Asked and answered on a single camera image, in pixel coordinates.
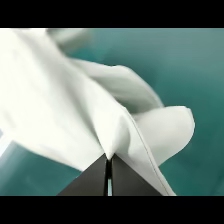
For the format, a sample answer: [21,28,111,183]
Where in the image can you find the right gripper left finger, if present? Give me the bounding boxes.
[57,153,108,197]

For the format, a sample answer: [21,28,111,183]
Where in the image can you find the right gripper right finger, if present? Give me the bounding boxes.
[111,153,163,197]

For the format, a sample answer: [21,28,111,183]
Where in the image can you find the white shirt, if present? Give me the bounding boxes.
[0,28,196,197]

